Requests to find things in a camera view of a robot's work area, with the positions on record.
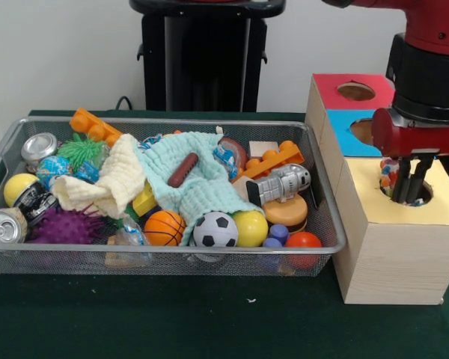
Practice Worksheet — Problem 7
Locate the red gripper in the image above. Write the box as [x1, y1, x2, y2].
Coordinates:
[370, 107, 449, 205]

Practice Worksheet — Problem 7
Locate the colourful patterned cloth scrunchie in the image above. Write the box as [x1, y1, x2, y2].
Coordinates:
[378, 156, 426, 207]

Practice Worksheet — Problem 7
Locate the wooden box with three holes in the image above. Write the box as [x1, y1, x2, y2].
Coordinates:
[305, 73, 449, 306]

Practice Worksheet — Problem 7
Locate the silver mesh bin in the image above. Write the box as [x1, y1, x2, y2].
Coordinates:
[0, 115, 348, 277]

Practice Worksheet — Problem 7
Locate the red ball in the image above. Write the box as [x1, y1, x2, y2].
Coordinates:
[285, 230, 323, 269]

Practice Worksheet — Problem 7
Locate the silver toy robot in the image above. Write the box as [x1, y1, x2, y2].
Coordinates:
[245, 163, 312, 207]

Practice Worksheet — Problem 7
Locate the yellow ball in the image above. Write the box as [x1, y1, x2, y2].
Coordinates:
[232, 209, 269, 247]

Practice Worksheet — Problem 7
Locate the black and white soccer ball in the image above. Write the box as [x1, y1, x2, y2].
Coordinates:
[193, 211, 240, 248]

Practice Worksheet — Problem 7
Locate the mint green cloth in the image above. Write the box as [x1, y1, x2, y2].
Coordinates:
[134, 131, 265, 246]

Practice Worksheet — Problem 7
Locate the brown toy sausage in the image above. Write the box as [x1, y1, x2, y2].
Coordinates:
[167, 152, 200, 188]

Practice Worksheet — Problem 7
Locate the small orange basketball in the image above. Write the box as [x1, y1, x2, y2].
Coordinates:
[144, 209, 187, 247]

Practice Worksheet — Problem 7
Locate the dark green table cloth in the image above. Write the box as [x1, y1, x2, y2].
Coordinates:
[0, 108, 449, 359]

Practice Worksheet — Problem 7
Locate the cream cloth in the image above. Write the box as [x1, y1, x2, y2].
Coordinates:
[52, 133, 147, 218]

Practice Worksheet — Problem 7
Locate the long orange toy brick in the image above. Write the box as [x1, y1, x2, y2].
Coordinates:
[69, 107, 123, 147]

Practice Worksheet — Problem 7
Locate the purple spiky ball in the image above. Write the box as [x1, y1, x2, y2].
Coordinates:
[31, 203, 106, 245]

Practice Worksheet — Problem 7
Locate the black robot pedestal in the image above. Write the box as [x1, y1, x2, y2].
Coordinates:
[129, 0, 287, 112]

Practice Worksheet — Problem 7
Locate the black cable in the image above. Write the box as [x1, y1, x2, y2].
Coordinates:
[114, 95, 136, 111]

